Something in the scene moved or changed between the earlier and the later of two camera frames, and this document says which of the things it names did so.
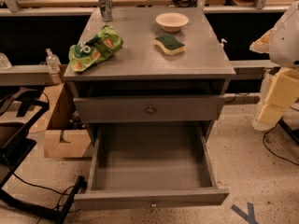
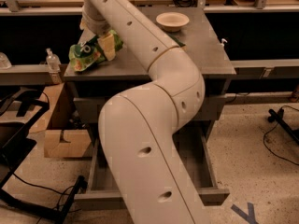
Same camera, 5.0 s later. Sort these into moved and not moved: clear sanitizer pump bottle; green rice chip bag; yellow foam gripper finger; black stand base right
Moved: yellow foam gripper finger
Not moved: green rice chip bag; clear sanitizer pump bottle; black stand base right
